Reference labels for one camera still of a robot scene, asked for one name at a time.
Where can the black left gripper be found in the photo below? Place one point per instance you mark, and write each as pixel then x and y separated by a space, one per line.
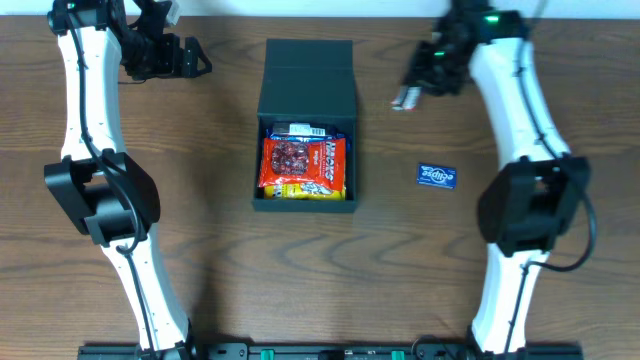
pixel 179 56

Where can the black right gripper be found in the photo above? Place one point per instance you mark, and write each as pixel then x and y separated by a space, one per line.
pixel 420 78

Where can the green and white candy bar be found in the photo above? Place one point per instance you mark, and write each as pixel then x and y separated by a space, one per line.
pixel 407 98

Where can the blue Eclipse gum pack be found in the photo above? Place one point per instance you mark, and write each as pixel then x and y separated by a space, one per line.
pixel 436 176

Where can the black gift box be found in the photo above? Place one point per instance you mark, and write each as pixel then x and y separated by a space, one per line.
pixel 309 81

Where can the dark blue candy bar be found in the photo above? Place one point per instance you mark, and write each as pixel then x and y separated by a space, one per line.
pixel 299 129

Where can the red snack bag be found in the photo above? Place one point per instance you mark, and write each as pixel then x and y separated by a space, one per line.
pixel 287 162

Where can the yellow sunflower seed bag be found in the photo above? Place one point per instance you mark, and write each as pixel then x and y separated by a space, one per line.
pixel 303 191

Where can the blue Oreo cookie pack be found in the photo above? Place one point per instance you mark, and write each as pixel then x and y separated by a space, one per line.
pixel 311 138

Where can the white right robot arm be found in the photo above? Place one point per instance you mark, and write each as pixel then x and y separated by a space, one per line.
pixel 539 186

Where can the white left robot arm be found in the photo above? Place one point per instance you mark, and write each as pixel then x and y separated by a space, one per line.
pixel 105 194

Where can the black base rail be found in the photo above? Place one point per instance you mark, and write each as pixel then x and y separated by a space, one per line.
pixel 242 351

